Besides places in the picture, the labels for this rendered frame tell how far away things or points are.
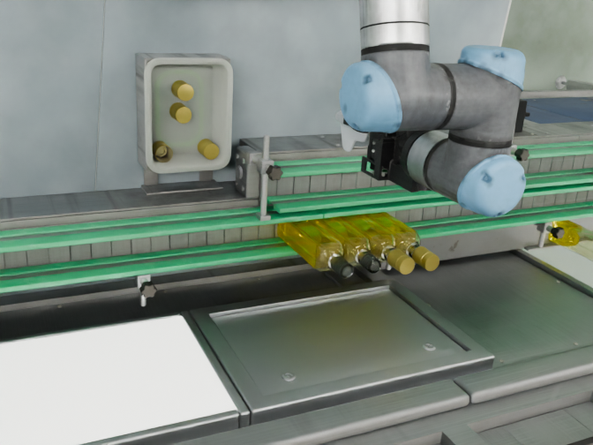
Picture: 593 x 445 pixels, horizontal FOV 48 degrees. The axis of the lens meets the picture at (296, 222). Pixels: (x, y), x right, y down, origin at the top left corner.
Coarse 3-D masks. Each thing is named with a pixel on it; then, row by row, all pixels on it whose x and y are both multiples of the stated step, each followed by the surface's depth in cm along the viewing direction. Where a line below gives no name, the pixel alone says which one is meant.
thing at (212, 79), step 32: (160, 64) 132; (192, 64) 135; (224, 64) 130; (160, 96) 134; (224, 96) 134; (160, 128) 137; (192, 128) 140; (224, 128) 136; (192, 160) 138; (224, 160) 137
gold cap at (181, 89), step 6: (174, 84) 134; (180, 84) 132; (186, 84) 131; (174, 90) 133; (180, 90) 131; (186, 90) 132; (192, 90) 132; (180, 96) 132; (186, 96) 132; (192, 96) 133
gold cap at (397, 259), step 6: (390, 252) 128; (396, 252) 127; (402, 252) 129; (390, 258) 127; (396, 258) 126; (402, 258) 125; (408, 258) 125; (390, 264) 128; (396, 264) 126; (402, 264) 125; (408, 264) 125; (414, 264) 126; (402, 270) 125; (408, 270) 126
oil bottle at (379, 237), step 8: (344, 216) 141; (352, 216) 141; (360, 216) 141; (352, 224) 137; (360, 224) 137; (368, 224) 137; (376, 224) 137; (368, 232) 133; (376, 232) 133; (384, 232) 133; (376, 240) 131; (384, 240) 131; (392, 240) 131; (376, 248) 130; (376, 256) 131
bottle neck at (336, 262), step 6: (330, 258) 125; (336, 258) 124; (342, 258) 125; (330, 264) 125; (336, 264) 123; (342, 264) 122; (348, 264) 122; (336, 270) 123; (342, 270) 125; (348, 270) 124; (342, 276) 122; (348, 276) 123
